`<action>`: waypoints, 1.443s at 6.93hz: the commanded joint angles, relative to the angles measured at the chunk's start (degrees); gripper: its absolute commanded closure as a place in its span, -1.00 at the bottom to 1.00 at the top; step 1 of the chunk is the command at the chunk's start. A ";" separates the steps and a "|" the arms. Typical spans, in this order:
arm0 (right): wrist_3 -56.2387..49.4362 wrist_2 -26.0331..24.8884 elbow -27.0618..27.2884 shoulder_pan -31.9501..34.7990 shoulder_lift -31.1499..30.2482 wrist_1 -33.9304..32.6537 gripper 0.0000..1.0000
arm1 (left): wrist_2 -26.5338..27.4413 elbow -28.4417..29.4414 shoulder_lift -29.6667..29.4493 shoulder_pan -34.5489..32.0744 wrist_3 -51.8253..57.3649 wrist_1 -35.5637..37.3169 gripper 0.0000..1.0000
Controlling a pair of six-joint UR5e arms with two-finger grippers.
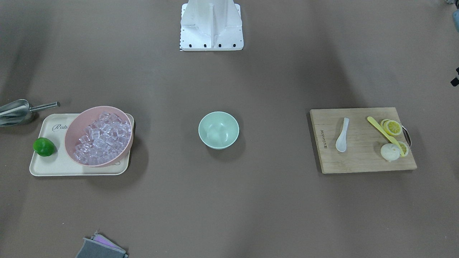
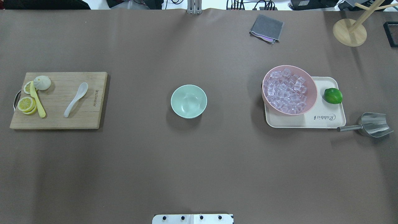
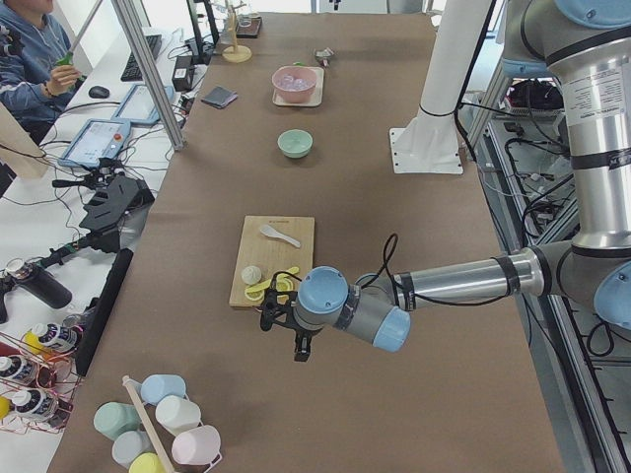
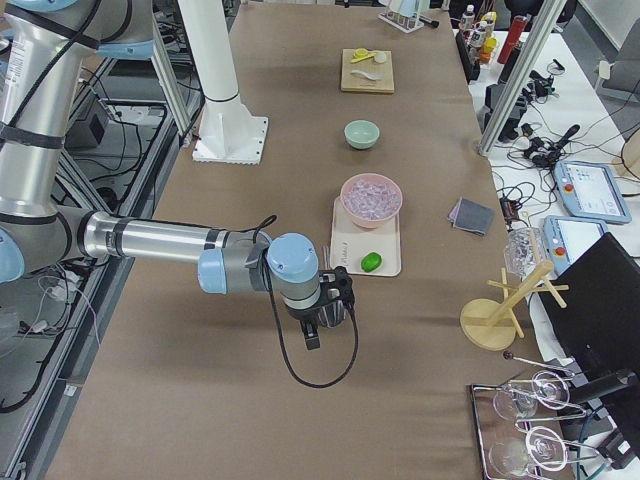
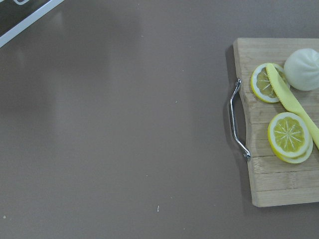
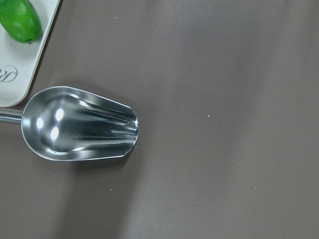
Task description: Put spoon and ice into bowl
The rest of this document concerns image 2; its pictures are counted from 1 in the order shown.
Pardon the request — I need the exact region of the pink bowl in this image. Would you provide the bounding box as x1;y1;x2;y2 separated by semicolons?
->
261;65;317;116

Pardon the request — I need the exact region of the pile of clear ice cubes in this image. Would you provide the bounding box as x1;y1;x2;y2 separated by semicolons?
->
262;68;308;114

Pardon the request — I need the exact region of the metal ice scoop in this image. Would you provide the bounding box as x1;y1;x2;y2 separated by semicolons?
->
337;112;394;138

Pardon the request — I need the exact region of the metal board handle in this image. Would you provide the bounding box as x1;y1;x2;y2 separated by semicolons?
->
13;90;21;111

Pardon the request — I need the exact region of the bottom lemon slice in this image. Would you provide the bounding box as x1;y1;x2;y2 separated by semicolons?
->
23;105;37;115

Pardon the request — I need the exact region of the lemon slice under knife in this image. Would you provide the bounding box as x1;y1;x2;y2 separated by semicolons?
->
23;81;34;95

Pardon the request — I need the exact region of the white ceramic spoon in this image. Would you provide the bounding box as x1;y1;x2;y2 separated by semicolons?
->
64;82;88;118

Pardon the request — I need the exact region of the top lemon slice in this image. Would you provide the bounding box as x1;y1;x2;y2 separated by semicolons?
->
17;96;36;112

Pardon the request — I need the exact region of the cream plastic tray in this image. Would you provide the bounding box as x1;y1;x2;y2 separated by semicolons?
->
264;77;346;129

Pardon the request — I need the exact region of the wooden cup stand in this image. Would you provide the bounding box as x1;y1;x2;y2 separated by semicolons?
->
332;0;398;47

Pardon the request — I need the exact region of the wooden cutting board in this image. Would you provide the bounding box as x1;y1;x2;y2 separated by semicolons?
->
10;72;108;129

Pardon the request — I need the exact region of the white steamed bun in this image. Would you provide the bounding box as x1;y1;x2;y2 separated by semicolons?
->
34;75;52;91

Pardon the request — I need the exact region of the black frame tray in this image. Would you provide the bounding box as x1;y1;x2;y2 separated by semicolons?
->
383;21;398;47

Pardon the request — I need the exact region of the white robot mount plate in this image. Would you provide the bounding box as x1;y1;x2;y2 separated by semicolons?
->
152;213;234;224

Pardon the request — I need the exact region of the green lime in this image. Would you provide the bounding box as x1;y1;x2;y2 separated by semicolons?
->
324;88;343;104

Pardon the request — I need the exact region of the grey folded cloth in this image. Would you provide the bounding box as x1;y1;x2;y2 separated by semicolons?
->
249;15;285;44

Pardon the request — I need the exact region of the mint green bowl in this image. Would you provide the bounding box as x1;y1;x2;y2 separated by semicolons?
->
170;85;208;119

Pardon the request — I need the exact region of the yellow plastic knife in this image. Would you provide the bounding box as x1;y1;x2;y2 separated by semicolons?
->
30;81;46;118

